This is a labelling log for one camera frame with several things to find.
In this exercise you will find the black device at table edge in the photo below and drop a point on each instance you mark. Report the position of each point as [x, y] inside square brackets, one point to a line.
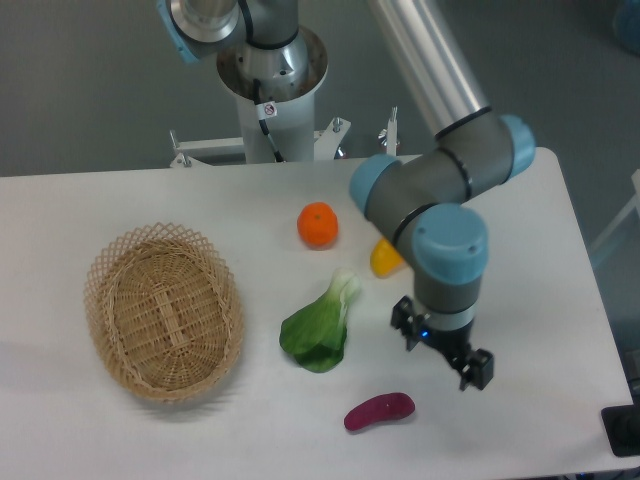
[621, 425]

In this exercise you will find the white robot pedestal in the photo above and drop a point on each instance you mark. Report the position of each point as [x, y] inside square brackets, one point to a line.
[274, 91]

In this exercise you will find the woven wicker basket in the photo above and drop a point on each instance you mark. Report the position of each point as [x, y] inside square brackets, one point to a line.
[163, 312]

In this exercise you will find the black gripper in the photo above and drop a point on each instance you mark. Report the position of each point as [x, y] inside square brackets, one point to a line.
[448, 334]

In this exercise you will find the blue object top right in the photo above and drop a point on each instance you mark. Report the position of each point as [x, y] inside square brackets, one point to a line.
[626, 25]

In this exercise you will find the white metal base frame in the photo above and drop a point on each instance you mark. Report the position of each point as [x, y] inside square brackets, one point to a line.
[327, 144]

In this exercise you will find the purple sweet potato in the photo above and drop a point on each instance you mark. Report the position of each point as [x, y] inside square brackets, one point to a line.
[387, 407]

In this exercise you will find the yellow mango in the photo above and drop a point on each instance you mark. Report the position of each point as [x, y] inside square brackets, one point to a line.
[385, 259]

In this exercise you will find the orange mandarin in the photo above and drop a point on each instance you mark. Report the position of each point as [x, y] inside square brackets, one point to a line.
[317, 225]

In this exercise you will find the white frame at right edge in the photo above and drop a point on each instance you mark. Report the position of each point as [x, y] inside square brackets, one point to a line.
[618, 228]

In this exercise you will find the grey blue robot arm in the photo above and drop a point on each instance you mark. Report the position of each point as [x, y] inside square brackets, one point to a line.
[418, 206]

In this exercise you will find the green bok choy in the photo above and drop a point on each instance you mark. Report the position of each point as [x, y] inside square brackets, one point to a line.
[315, 335]

